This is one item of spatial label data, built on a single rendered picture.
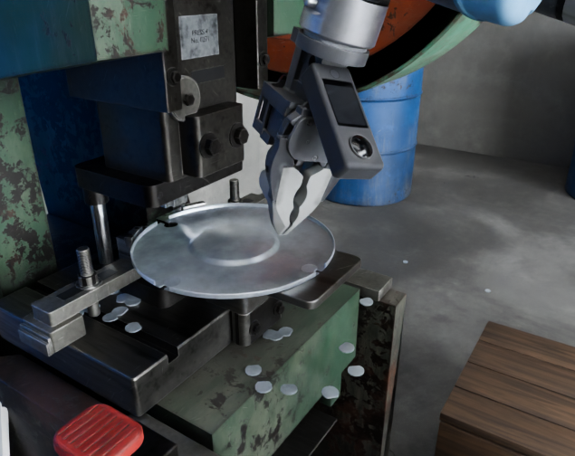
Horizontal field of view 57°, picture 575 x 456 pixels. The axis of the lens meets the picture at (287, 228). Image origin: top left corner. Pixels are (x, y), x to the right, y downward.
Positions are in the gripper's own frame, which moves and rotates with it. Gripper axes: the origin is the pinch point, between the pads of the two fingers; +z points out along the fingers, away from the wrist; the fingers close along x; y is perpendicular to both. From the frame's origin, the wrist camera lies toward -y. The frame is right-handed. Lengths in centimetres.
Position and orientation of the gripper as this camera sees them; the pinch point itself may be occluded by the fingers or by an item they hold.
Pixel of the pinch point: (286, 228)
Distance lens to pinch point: 59.0
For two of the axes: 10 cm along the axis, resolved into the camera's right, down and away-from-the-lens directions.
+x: -8.5, 0.2, -5.2
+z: -2.7, 8.4, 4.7
